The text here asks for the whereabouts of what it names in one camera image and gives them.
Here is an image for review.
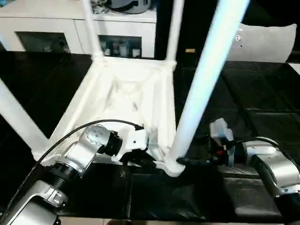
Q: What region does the white plastic table leg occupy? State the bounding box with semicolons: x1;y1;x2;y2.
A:
82;0;105;63
164;0;252;165
165;0;186;68
0;78;50;158

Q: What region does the white flat board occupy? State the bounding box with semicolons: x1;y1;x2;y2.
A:
287;62;300;76

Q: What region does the grey cushion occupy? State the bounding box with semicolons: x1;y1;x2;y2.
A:
226;22;298;64

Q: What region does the grey round bag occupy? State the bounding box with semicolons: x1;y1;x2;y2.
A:
110;0;156;15

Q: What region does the dark clutter pile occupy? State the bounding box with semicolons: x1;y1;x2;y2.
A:
92;0;113;14

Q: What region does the white cabinet with glass doors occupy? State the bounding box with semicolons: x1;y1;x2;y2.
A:
0;10;157;59

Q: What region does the black left camera cable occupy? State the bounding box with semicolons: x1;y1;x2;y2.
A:
0;119;144;219

